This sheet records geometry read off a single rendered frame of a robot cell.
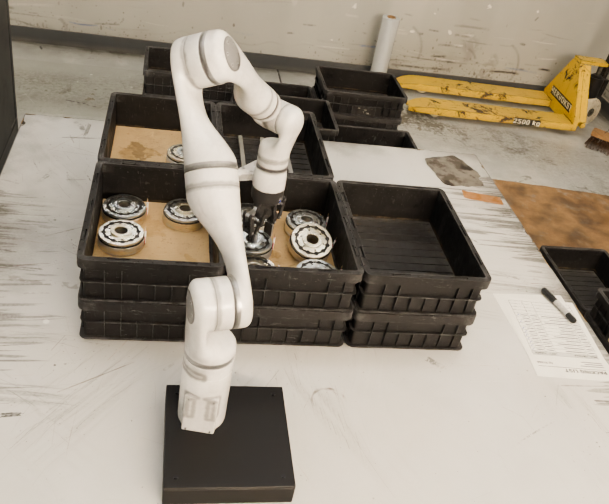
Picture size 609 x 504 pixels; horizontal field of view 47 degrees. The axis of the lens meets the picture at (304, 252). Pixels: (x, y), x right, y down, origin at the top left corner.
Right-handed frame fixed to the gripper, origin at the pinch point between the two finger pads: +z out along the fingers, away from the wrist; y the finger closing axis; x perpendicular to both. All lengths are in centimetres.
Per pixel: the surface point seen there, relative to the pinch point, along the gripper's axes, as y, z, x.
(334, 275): -6.8, -6.1, -24.9
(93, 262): -40.9, -6.1, 11.1
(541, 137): 339, 85, 16
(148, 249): -20.7, 3.3, 16.2
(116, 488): -62, 16, -19
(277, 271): -15.3, -6.4, -15.9
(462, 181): 99, 16, -13
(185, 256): -16.2, 3.3, 8.7
